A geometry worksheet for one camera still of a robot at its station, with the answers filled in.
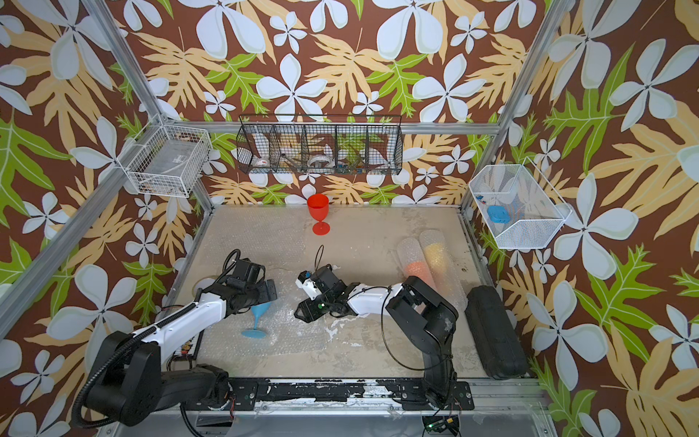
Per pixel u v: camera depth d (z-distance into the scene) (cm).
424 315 50
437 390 64
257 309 84
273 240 108
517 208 83
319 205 99
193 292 89
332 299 72
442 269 92
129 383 41
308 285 82
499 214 81
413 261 93
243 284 68
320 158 98
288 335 84
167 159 86
